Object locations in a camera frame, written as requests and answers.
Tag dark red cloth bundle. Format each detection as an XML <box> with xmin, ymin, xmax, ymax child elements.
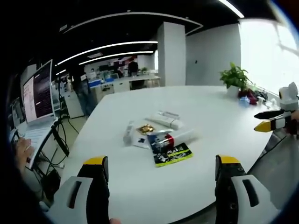
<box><xmin>237</xmin><ymin>89</ymin><xmax>258</xmax><ymax>106</ymax></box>

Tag green plant in white pot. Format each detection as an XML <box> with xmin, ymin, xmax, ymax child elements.
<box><xmin>219</xmin><ymin>61</ymin><xmax>253</xmax><ymax>97</ymax></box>

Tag white counter desk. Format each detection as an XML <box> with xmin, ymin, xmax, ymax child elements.
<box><xmin>90</xmin><ymin>75</ymin><xmax>162</xmax><ymax>98</ymax></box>

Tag light blue packet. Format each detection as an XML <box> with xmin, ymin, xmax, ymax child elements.
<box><xmin>238</xmin><ymin>96</ymin><xmax>250</xmax><ymax>108</ymax></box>

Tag white cabinet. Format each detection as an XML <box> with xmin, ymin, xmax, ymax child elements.
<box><xmin>62</xmin><ymin>93</ymin><xmax>85</xmax><ymax>119</ymax></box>

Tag white skincare sachet dark print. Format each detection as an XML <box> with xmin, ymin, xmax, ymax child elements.
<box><xmin>133</xmin><ymin>136</ymin><xmax>150</xmax><ymax>149</ymax></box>

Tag green black skincare sachet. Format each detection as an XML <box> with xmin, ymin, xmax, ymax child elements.
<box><xmin>152</xmin><ymin>142</ymin><xmax>194</xmax><ymax>168</ymax></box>

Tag black cables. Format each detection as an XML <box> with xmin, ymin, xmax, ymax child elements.
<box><xmin>35</xmin><ymin>116</ymin><xmax>81</xmax><ymax>206</ymax></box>

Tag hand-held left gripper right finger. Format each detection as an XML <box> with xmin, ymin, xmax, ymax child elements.
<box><xmin>214</xmin><ymin>154</ymin><xmax>277</xmax><ymax>224</ymax></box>

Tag blue white skincare sachet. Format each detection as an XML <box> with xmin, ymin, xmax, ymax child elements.
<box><xmin>146</xmin><ymin>133</ymin><xmax>169</xmax><ymax>150</ymax></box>

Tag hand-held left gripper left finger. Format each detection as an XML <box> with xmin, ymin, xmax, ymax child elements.
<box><xmin>47</xmin><ymin>155</ymin><xmax>111</xmax><ymax>224</ymax></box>

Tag gold skincare sachet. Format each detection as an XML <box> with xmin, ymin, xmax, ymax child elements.
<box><xmin>135</xmin><ymin>124</ymin><xmax>156</xmax><ymax>136</ymax></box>

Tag open laptop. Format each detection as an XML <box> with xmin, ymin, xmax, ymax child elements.
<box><xmin>21</xmin><ymin>59</ymin><xmax>59</xmax><ymax>143</ymax></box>

